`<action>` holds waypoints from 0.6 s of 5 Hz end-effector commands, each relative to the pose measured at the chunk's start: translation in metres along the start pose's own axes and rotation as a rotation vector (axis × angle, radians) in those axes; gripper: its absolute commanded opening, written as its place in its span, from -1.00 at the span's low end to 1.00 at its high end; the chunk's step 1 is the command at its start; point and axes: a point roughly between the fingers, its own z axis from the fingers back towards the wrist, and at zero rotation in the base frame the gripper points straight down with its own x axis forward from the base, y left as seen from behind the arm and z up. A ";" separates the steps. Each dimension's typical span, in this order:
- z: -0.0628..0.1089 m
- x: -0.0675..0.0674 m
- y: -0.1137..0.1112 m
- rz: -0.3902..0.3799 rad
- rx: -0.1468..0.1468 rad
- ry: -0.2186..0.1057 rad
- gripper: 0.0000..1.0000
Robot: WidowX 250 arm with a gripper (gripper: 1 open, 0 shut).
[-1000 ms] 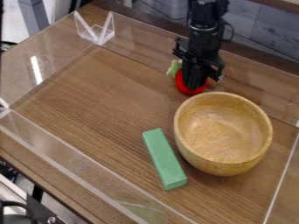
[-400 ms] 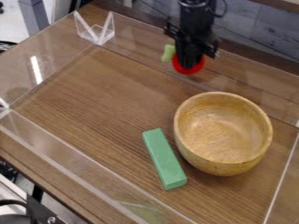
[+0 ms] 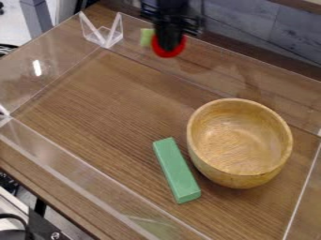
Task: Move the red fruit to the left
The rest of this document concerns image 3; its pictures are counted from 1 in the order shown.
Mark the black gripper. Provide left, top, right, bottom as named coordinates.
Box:
left=140, top=0, right=203, bottom=52

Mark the red plush strawberry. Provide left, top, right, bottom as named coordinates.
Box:
left=139, top=28, right=187, bottom=58

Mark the grey table leg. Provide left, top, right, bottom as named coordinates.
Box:
left=20, top=0, right=52, bottom=38

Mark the wooden bowl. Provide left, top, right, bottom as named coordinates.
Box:
left=187, top=98, right=292, bottom=189

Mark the green rectangular block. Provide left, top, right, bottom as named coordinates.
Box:
left=152, top=138, right=200, bottom=204

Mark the black clamp device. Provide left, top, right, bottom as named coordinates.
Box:
left=0, top=214, right=72, bottom=240

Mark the clear acrylic enclosure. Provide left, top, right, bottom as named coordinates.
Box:
left=0, top=8, right=321, bottom=240

